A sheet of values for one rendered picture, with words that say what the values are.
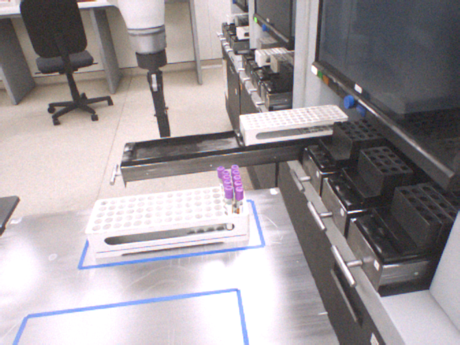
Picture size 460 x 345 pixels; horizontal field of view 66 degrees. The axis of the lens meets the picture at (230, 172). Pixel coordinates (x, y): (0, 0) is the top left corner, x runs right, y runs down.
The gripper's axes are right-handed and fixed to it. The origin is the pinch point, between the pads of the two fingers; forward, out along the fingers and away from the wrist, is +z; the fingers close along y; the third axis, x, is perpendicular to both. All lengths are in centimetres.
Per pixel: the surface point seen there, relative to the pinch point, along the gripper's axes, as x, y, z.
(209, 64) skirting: -39, 348, 84
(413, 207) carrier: -45, -48, 0
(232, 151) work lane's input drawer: -18.1, -7.4, 7.5
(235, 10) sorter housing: -50, 178, -1
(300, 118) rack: -38.9, -2.8, 1.9
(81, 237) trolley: 17.0, -36.3, 6.2
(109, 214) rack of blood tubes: 10.1, -37.4, 0.7
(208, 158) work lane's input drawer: -11.2, -8.4, 8.1
